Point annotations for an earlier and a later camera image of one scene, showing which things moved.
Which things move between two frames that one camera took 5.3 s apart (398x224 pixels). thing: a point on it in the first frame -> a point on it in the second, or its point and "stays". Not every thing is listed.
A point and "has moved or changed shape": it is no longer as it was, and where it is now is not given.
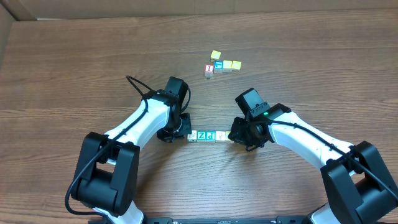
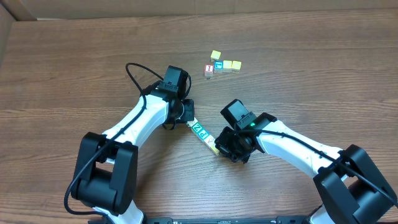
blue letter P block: [210, 136] -> [203, 134]
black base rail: [224, 220] stays
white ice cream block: [220, 136] has moved or changed shape
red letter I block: [208, 70] stays
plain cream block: [227, 133] has moved or changed shape
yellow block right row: [236, 66] stays
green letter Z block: [201, 135] -> [196, 127]
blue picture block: [218, 66] stays
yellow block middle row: [227, 66] stays
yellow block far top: [215, 55] stays
